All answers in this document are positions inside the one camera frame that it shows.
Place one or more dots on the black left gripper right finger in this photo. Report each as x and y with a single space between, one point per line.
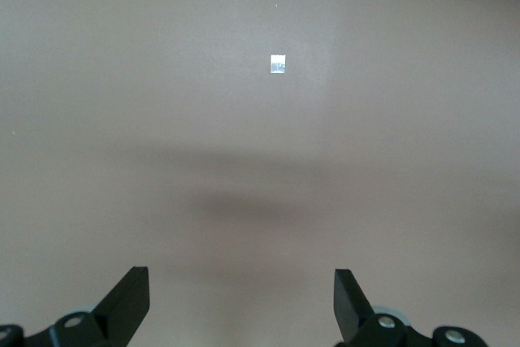
349 306

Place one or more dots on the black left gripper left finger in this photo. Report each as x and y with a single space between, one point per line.
126 306

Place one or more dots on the small white tape marker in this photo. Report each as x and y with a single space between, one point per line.
278 64

